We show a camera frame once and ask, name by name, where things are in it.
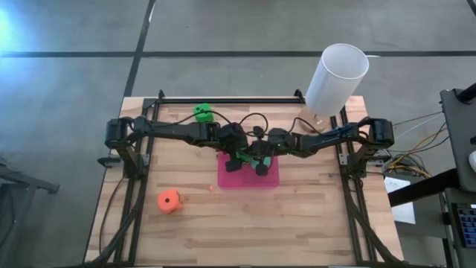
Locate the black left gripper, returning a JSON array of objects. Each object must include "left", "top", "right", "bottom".
[{"left": 217, "top": 122, "right": 249, "bottom": 173}]

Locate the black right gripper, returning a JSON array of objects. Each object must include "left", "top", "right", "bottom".
[{"left": 252, "top": 125, "right": 298, "bottom": 177}]

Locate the large teal foam die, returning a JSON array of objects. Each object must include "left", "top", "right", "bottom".
[{"left": 251, "top": 156, "right": 272, "bottom": 169}]

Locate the large green foam die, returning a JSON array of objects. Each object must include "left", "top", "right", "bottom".
[
  {"left": 193, "top": 103, "right": 216, "bottom": 123},
  {"left": 234, "top": 150, "right": 254, "bottom": 165}
]

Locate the pink translucent plastic bin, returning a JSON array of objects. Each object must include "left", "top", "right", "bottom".
[{"left": 217, "top": 152, "right": 280, "bottom": 190}]

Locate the large orange foam die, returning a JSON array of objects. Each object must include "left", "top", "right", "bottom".
[{"left": 156, "top": 188, "right": 184, "bottom": 215}]

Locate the white plastic cup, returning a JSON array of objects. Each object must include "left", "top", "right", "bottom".
[{"left": 298, "top": 43, "right": 370, "bottom": 133}]

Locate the white paper sheet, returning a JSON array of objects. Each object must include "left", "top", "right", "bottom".
[{"left": 384, "top": 176, "right": 417, "bottom": 225}]

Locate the black desk beam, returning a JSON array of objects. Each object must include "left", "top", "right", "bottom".
[{"left": 388, "top": 167, "right": 460, "bottom": 208}]

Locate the dark grey desk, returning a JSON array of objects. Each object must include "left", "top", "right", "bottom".
[{"left": 440, "top": 82, "right": 476, "bottom": 193}]

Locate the black metal stand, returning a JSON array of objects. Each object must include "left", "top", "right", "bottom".
[{"left": 0, "top": 156, "right": 60, "bottom": 268}]

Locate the black keyboard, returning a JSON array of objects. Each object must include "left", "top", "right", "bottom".
[{"left": 451, "top": 202, "right": 476, "bottom": 249}]

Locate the black aluminium table frame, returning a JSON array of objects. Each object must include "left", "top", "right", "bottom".
[{"left": 89, "top": 89, "right": 401, "bottom": 267}]

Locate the yellow cable bundle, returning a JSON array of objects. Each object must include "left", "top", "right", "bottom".
[{"left": 382, "top": 154, "right": 432, "bottom": 179}]

